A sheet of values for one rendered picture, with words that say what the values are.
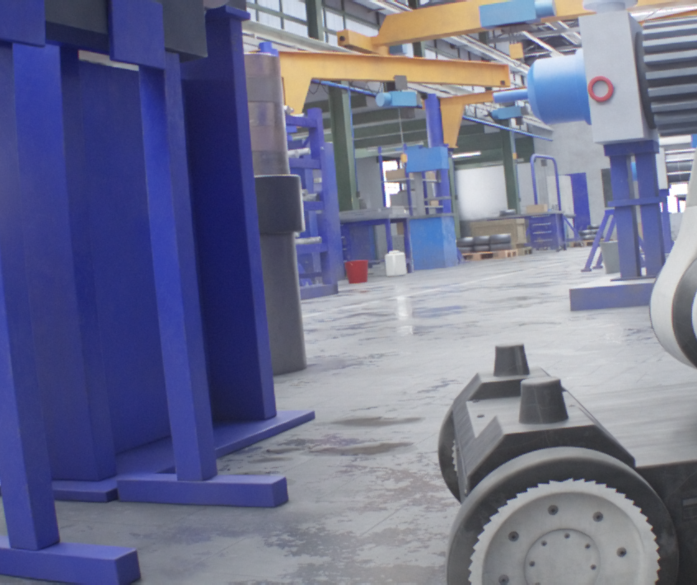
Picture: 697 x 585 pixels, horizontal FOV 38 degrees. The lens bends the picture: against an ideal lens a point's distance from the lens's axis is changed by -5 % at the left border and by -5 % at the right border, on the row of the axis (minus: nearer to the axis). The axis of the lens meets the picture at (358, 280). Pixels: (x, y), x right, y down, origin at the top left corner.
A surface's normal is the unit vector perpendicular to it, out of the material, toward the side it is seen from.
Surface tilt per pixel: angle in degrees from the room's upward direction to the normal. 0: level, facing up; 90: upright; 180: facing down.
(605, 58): 90
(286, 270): 90
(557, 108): 129
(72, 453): 90
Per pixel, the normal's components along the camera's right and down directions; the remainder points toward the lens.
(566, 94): -0.36, 0.35
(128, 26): 0.92, -0.07
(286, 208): 0.80, -0.06
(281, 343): 0.59, -0.04
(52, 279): -0.38, 0.06
